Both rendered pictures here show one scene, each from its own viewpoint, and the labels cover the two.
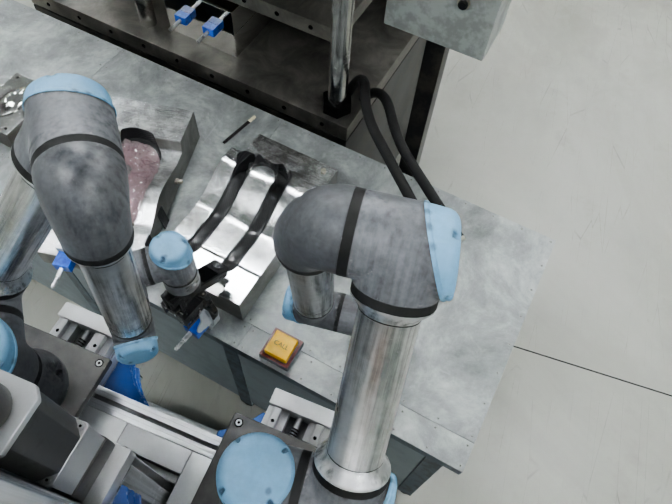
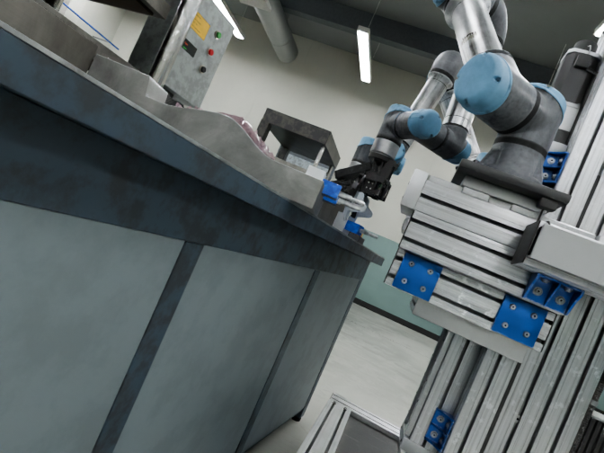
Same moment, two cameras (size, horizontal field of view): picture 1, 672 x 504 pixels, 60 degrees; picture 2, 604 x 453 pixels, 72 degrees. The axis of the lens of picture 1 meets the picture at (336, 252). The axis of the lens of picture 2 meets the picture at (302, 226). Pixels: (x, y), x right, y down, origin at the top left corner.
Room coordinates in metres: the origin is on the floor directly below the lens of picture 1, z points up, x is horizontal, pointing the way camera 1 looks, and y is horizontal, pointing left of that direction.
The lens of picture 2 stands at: (0.72, 1.51, 0.75)
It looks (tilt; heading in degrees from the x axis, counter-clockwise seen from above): 1 degrees up; 268
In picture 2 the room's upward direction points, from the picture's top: 24 degrees clockwise
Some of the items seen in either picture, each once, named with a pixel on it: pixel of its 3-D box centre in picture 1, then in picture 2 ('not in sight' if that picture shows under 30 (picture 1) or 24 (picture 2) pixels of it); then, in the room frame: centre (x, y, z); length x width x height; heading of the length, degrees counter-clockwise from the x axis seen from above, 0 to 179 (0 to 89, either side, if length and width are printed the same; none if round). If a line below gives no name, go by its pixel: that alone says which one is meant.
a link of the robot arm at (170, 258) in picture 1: (172, 259); (395, 126); (0.54, 0.32, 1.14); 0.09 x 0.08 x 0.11; 113
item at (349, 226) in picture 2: (193, 329); (357, 229); (0.53, 0.33, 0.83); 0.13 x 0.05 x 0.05; 150
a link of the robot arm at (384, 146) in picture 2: (182, 278); (384, 151); (0.54, 0.31, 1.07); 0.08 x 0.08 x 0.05
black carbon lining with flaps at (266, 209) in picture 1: (242, 204); not in sight; (0.84, 0.25, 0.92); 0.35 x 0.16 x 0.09; 156
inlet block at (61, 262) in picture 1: (63, 265); (334, 191); (0.66, 0.67, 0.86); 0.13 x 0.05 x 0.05; 173
